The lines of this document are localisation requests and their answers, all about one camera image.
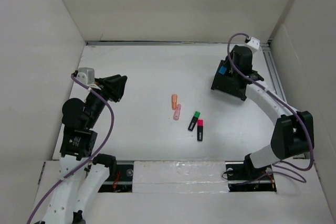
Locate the green cap black highlighter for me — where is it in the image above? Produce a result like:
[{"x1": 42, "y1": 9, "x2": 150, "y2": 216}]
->
[{"x1": 187, "y1": 111, "x2": 201, "y2": 132}]

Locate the aluminium rail back edge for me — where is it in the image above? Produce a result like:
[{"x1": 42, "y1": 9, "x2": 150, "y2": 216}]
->
[{"x1": 86, "y1": 40, "x2": 271, "y2": 47}]

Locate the black two-compartment organizer box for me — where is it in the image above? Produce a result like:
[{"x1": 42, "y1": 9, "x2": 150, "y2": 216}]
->
[{"x1": 211, "y1": 60, "x2": 264, "y2": 101}]

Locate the blue cap black highlighter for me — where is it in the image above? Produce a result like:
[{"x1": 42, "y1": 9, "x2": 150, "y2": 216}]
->
[{"x1": 218, "y1": 66, "x2": 227, "y2": 75}]

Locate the red cap black highlighter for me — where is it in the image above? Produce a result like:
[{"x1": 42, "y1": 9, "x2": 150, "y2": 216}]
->
[{"x1": 197, "y1": 119, "x2": 204, "y2": 142}]

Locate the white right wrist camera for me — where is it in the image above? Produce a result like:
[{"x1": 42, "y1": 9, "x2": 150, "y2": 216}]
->
[{"x1": 245, "y1": 37, "x2": 260, "y2": 54}]

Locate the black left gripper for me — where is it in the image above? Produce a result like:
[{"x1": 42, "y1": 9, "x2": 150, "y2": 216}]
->
[{"x1": 86, "y1": 73, "x2": 127, "y2": 127}]

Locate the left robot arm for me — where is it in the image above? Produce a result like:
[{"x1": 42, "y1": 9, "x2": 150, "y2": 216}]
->
[{"x1": 37, "y1": 71, "x2": 128, "y2": 223}]

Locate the aluminium rail right edge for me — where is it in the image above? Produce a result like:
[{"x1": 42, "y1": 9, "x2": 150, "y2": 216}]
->
[{"x1": 261, "y1": 44, "x2": 287, "y2": 102}]

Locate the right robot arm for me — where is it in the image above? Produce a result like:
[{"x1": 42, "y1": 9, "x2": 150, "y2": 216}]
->
[{"x1": 225, "y1": 46, "x2": 314, "y2": 179}]

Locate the orange highlighter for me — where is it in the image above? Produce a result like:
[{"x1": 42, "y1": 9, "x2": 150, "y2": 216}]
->
[{"x1": 171, "y1": 94, "x2": 177, "y2": 110}]

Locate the pink highlighter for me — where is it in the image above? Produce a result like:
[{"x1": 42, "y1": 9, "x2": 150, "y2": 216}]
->
[{"x1": 173, "y1": 104, "x2": 182, "y2": 121}]

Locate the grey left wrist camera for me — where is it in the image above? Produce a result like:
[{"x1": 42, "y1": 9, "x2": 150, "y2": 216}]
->
[{"x1": 73, "y1": 67, "x2": 95, "y2": 89}]

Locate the aluminium rail edge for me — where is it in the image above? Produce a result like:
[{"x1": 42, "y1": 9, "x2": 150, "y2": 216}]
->
[
  {"x1": 261, "y1": 44, "x2": 287, "y2": 102},
  {"x1": 86, "y1": 40, "x2": 271, "y2": 47}
]

